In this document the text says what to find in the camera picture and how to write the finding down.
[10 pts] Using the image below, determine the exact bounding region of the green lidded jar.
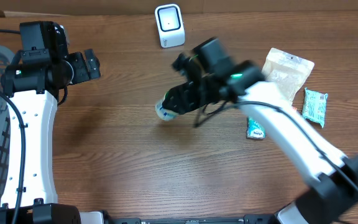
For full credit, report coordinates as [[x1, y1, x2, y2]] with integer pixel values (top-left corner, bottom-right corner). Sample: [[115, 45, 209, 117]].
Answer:
[[155, 92, 179, 121]]

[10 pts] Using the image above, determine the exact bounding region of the small teal tissue pack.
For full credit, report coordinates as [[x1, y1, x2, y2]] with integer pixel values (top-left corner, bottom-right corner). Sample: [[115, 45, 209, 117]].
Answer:
[[246, 117, 265, 139]]

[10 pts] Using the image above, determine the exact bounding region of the brown snack packet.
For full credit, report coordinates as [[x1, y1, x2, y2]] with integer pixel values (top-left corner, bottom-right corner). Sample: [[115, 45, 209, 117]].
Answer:
[[262, 48, 314, 104]]

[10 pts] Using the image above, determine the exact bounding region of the green wet wipes pack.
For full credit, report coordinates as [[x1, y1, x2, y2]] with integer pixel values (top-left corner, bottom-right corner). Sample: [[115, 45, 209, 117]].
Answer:
[[302, 88, 328, 128]]

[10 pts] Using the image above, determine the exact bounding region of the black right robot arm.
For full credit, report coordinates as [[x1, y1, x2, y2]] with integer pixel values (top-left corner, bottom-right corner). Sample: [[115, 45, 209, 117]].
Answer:
[[155, 37, 358, 223]]

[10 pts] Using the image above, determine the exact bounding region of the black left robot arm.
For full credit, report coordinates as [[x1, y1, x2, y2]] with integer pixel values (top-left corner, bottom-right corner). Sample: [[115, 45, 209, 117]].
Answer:
[[0, 21, 108, 223]]

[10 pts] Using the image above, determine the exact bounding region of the white barcode scanner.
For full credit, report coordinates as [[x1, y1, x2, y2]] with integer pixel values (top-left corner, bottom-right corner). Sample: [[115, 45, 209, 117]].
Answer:
[[155, 4, 185, 49]]

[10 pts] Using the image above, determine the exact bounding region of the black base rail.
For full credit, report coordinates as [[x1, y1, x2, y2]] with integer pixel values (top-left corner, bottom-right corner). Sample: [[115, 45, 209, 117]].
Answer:
[[73, 210, 291, 224]]

